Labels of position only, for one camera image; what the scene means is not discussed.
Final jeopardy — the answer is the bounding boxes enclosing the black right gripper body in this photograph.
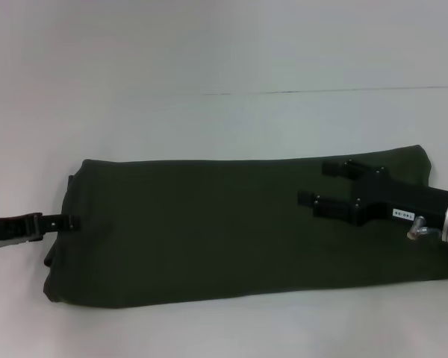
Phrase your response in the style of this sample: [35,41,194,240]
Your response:
[352,167,448,229]

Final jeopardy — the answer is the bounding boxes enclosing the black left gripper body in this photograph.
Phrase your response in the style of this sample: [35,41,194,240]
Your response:
[0,215,31,251]

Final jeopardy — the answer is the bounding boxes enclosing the dark green FREE t-shirt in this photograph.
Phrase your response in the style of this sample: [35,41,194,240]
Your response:
[42,144,448,309]

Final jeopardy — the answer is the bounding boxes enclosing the right gripper cable with connector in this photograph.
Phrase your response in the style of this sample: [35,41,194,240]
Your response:
[405,215,448,261]

